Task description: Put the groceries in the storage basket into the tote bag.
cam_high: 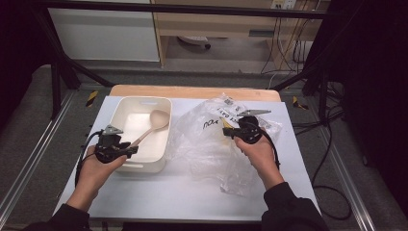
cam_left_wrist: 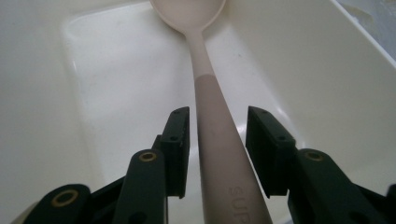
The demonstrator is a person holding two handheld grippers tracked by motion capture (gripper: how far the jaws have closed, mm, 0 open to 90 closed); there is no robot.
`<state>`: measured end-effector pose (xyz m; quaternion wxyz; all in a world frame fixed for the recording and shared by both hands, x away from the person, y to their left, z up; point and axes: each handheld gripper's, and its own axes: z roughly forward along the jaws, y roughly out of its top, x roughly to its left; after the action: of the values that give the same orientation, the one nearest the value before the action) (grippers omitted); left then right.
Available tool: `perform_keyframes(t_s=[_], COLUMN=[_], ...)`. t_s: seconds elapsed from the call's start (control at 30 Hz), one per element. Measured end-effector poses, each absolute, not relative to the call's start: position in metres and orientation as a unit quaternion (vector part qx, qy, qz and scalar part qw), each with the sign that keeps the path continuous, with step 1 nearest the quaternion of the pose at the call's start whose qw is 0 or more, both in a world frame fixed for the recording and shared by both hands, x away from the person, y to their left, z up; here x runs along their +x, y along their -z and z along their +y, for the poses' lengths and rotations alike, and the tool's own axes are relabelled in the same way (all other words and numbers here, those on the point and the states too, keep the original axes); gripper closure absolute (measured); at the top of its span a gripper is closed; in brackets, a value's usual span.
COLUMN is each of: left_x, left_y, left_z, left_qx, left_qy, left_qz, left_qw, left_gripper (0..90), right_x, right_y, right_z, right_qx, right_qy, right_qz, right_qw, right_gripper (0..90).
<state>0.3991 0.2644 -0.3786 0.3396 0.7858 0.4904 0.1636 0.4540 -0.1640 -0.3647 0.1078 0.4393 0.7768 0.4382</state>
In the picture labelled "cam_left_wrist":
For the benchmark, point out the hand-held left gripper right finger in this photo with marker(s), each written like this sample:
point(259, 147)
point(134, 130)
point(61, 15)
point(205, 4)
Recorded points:
point(271, 155)

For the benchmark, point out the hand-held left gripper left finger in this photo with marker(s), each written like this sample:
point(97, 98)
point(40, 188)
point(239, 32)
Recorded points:
point(177, 155)

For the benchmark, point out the white plastic basket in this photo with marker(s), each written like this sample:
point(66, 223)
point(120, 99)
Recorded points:
point(124, 77)

